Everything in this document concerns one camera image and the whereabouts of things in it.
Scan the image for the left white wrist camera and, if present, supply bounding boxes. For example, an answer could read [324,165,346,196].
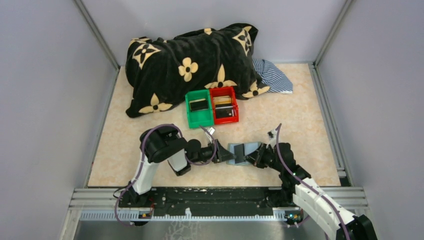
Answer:
[207,127,216,135]

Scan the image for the purple cable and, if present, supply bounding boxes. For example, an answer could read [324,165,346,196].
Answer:
[274,123,351,240]
[113,123,219,228]

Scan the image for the dark credit card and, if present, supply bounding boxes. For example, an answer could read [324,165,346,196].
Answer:
[234,144,246,166]
[215,105,235,119]

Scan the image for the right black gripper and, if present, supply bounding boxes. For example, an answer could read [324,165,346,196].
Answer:
[243,142,284,173]

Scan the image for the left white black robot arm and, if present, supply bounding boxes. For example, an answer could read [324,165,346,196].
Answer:
[128,124,236,207]

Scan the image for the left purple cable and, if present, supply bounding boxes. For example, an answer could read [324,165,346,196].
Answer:
[113,123,219,228]

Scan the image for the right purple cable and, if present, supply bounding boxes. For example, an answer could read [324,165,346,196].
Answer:
[274,123,351,240]

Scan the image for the red plastic bin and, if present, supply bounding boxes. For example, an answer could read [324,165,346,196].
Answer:
[209,86,239,125]

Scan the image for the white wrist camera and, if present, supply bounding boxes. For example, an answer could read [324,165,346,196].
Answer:
[267,129,277,140]
[207,127,216,135]

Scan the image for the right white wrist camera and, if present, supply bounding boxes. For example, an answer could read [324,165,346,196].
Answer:
[267,129,277,140]

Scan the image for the cards in red bin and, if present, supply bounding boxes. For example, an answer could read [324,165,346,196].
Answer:
[213,95,237,109]

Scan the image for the green plastic bin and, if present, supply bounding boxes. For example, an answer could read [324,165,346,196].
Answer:
[185,89,214,129]

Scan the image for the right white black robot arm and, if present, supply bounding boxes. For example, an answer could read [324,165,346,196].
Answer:
[244,143,377,240]

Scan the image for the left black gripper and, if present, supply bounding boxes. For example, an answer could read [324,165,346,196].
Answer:
[190,139,237,164]

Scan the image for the blue striped cloth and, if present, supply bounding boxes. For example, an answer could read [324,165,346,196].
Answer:
[252,59,294,94]

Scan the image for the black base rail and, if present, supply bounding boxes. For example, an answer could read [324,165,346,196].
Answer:
[118,187,305,223]

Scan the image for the sage green card holder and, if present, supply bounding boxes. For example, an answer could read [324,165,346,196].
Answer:
[226,142,261,166]

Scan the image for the black floral blanket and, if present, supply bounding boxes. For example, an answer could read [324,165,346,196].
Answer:
[125,23,270,118]

